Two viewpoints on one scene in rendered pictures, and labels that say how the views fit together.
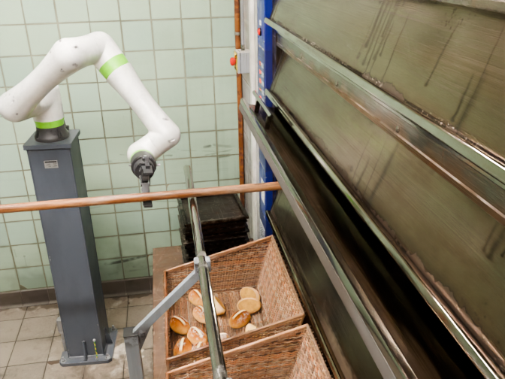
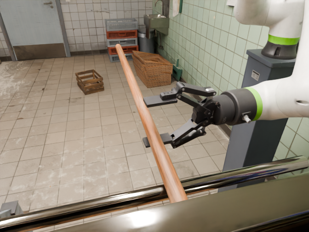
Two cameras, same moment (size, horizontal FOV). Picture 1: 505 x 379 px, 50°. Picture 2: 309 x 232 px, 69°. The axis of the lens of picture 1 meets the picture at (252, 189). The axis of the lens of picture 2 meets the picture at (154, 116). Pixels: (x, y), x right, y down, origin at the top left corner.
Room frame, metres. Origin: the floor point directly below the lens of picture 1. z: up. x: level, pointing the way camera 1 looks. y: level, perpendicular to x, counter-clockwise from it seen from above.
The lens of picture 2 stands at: (1.64, -0.08, 1.52)
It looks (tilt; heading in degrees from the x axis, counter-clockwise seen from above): 32 degrees down; 85
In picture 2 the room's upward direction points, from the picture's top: straight up
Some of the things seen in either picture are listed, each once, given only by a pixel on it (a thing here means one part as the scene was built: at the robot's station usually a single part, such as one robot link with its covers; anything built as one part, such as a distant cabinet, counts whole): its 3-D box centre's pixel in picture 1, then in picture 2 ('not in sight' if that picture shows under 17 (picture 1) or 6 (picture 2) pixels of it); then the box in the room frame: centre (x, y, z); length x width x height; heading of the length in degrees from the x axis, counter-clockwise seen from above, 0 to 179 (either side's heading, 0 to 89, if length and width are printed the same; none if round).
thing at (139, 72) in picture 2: not in sight; (151, 72); (1.92, 3.42, 0.14); 0.56 x 0.49 x 0.28; 105
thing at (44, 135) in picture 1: (53, 126); (291, 47); (2.36, 0.90, 1.23); 0.26 x 0.15 x 0.06; 5
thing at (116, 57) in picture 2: not in sight; (123, 54); (1.43, 4.65, 0.08); 0.60 x 0.40 x 0.16; 11
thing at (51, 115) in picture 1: (43, 104); (285, 18); (2.30, 0.90, 1.36); 0.16 x 0.13 x 0.19; 154
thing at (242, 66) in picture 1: (243, 61); not in sight; (2.63, 0.04, 1.46); 0.10 x 0.07 x 0.10; 9
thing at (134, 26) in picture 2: not in sight; (121, 24); (1.44, 4.64, 0.68); 0.60 x 0.40 x 0.16; 9
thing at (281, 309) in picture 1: (226, 305); not in sight; (1.69, 0.11, 0.72); 0.56 x 0.49 x 0.28; 9
